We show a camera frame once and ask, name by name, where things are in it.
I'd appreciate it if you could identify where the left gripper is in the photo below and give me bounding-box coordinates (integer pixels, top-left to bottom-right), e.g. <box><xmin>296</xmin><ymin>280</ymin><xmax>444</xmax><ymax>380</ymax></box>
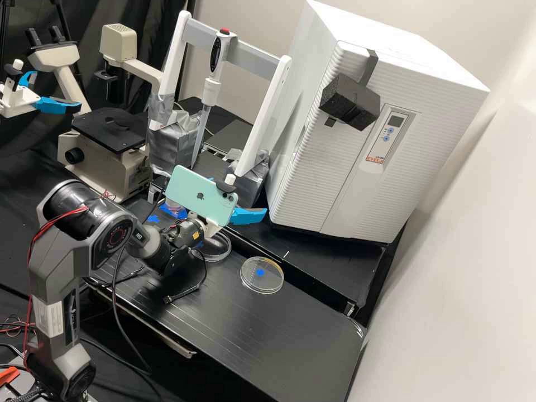
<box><xmin>0</xmin><ymin>70</ymin><xmax>83</xmax><ymax>119</ymax></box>

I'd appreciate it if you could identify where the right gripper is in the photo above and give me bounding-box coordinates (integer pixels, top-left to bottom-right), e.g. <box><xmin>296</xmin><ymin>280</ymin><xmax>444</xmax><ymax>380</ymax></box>
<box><xmin>202</xmin><ymin>207</ymin><xmax>269</xmax><ymax>240</ymax></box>

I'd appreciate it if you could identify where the petri dish lid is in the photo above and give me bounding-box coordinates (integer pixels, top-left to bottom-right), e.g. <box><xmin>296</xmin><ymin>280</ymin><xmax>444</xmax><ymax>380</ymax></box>
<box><xmin>239</xmin><ymin>256</ymin><xmax>285</xmax><ymax>295</ymax></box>

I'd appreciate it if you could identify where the left phone holder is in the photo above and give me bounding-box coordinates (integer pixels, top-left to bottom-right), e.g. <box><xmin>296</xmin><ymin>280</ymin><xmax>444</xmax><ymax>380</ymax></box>
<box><xmin>3</xmin><ymin>58</ymin><xmax>25</xmax><ymax>91</ymax></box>

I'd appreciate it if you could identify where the petri dish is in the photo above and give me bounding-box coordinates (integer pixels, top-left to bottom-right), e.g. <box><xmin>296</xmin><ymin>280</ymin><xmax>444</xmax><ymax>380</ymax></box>
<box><xmin>200</xmin><ymin>231</ymin><xmax>232</xmax><ymax>263</ymax></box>

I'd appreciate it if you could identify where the blue bottle holder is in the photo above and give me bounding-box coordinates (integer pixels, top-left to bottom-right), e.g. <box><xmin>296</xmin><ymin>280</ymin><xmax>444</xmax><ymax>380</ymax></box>
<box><xmin>160</xmin><ymin>204</ymin><xmax>190</xmax><ymax>219</ymax></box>

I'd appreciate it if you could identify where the black platform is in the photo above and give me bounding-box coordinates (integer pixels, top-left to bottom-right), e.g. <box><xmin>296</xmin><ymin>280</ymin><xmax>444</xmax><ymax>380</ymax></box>
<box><xmin>202</xmin><ymin>118</ymin><xmax>255</xmax><ymax>161</ymax></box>
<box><xmin>226</xmin><ymin>209</ymin><xmax>408</xmax><ymax>324</ymax></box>
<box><xmin>83</xmin><ymin>224</ymin><xmax>368</xmax><ymax>402</ymax></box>

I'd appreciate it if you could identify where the cream microscope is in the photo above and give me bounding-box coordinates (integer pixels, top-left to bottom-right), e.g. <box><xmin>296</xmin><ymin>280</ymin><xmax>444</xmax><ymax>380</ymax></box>
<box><xmin>26</xmin><ymin>23</ymin><xmax>165</xmax><ymax>205</ymax></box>

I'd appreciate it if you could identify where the incubator door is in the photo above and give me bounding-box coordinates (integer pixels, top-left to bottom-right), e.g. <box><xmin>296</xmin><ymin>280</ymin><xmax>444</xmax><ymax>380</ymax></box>
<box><xmin>267</xmin><ymin>40</ymin><xmax>491</xmax><ymax>246</ymax></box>

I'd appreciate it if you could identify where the white pipette stand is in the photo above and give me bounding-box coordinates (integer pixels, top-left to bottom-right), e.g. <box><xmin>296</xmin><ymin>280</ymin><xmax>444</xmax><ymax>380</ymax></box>
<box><xmin>146</xmin><ymin>10</ymin><xmax>294</xmax><ymax>198</ymax></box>

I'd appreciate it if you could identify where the pipette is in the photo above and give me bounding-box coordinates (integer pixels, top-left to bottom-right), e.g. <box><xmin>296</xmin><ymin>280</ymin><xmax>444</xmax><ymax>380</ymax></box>
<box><xmin>190</xmin><ymin>26</ymin><xmax>232</xmax><ymax>169</ymax></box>

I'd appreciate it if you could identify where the white incubator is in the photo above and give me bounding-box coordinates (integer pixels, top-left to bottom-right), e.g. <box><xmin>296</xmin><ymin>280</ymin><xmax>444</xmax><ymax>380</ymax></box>
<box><xmin>274</xmin><ymin>0</ymin><xmax>491</xmax><ymax>139</ymax></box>

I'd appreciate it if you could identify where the right wrist camera phone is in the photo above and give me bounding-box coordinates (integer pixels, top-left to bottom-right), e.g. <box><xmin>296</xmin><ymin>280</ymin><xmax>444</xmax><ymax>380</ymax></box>
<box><xmin>164</xmin><ymin>164</ymin><xmax>240</xmax><ymax>227</ymax></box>

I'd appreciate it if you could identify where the black cable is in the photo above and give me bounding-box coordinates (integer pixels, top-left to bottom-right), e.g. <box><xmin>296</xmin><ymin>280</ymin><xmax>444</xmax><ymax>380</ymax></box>
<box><xmin>107</xmin><ymin>247</ymin><xmax>154</xmax><ymax>377</ymax></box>
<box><xmin>162</xmin><ymin>249</ymin><xmax>208</xmax><ymax>305</ymax></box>

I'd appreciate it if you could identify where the red wire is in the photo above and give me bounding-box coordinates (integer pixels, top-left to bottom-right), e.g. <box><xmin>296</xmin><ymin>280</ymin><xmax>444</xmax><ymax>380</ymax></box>
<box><xmin>0</xmin><ymin>319</ymin><xmax>31</xmax><ymax>337</ymax></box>

